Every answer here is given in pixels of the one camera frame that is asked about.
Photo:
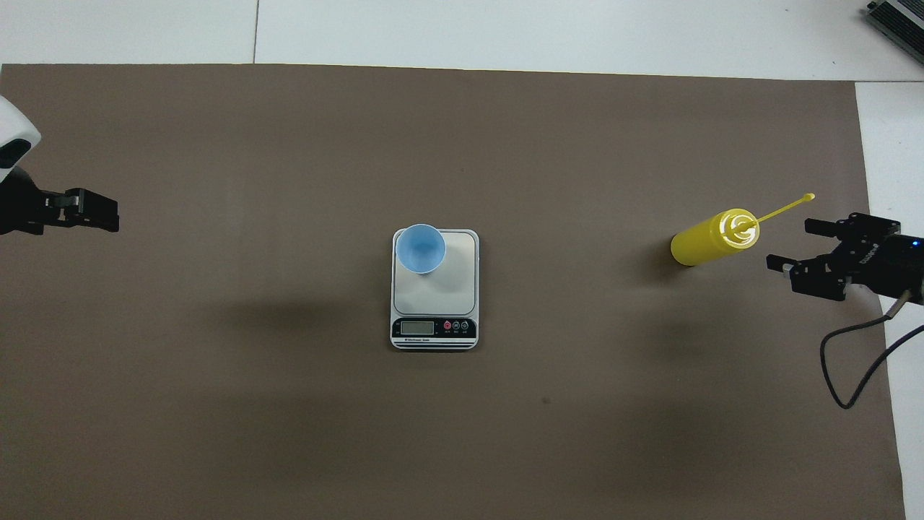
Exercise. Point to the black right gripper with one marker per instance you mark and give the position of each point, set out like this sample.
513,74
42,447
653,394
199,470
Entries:
866,256

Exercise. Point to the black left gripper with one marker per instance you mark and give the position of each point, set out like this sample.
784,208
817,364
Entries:
22,206

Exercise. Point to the yellow squeeze bottle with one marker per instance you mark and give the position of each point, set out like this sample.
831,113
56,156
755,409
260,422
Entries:
707,242

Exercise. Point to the light blue plastic cup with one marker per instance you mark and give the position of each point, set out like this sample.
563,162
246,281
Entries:
420,249

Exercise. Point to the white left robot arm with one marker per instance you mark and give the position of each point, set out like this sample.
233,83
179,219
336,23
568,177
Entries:
11,123

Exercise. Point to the silver digital kitchen scale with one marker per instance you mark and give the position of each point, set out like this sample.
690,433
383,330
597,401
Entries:
440,296

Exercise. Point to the grey ribbed metal device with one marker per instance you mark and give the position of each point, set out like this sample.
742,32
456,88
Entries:
902,22

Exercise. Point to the brown table mat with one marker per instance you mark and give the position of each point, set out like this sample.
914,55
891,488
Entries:
433,433

